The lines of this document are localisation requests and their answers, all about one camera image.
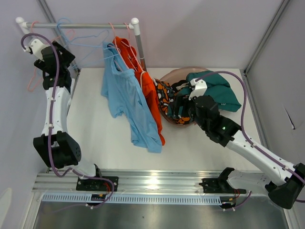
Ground light blue shorts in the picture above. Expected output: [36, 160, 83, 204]
[101, 42, 162, 153]

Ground aluminium extrusion rail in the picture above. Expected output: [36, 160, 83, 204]
[32, 168, 293, 197]

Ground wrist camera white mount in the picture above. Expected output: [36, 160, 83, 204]
[188, 78, 208, 100]
[23, 39, 48, 60]

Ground orange black patterned shorts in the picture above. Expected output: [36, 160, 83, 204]
[154, 79, 194, 125]

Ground bright orange shorts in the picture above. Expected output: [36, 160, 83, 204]
[122, 38, 165, 145]

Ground translucent pink plastic basin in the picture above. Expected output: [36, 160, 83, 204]
[159, 67, 208, 126]

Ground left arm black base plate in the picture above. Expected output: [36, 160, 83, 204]
[76, 176, 119, 192]

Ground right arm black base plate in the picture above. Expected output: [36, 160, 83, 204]
[199, 178, 236, 194]

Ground light blue wire hanger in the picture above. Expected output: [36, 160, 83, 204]
[69, 30, 110, 69]
[56, 17, 81, 70]

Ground teal green shorts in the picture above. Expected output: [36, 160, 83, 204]
[176, 71, 242, 112]

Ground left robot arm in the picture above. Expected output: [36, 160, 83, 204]
[32, 39, 103, 191]

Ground slotted grey cable duct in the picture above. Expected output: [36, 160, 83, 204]
[42, 193, 222, 206]

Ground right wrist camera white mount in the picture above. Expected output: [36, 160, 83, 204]
[188, 78, 208, 100]

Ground pink wire hanger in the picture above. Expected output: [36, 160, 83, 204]
[27, 21, 75, 92]

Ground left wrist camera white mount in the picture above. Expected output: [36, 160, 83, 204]
[23, 39, 48, 60]

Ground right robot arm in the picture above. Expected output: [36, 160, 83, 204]
[171, 96, 305, 209]

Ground white and silver clothes rack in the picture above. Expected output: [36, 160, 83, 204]
[15, 17, 148, 96]

